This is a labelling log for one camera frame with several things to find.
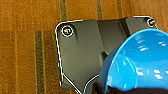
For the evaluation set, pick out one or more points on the blue plastic bowl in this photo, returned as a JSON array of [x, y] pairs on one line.
[[140, 60]]

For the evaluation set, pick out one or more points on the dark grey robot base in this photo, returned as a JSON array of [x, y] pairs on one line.
[[83, 46]]

